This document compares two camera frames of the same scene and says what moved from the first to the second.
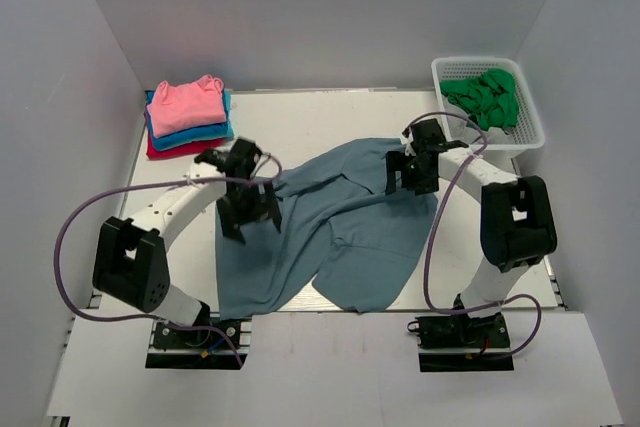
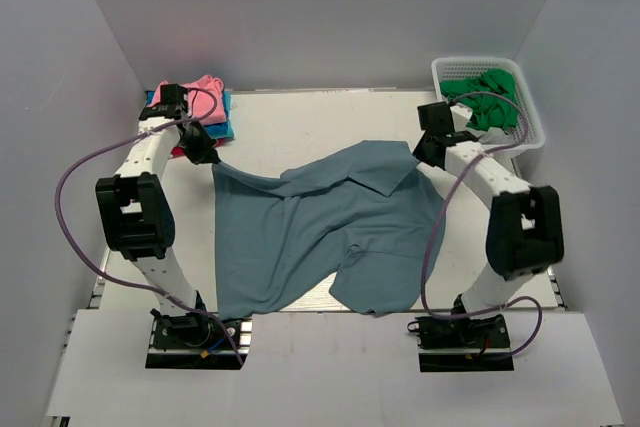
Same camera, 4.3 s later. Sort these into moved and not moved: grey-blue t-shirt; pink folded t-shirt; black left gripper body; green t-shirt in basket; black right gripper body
Moved: black right gripper body; black left gripper body; grey-blue t-shirt
Not moved: pink folded t-shirt; green t-shirt in basket
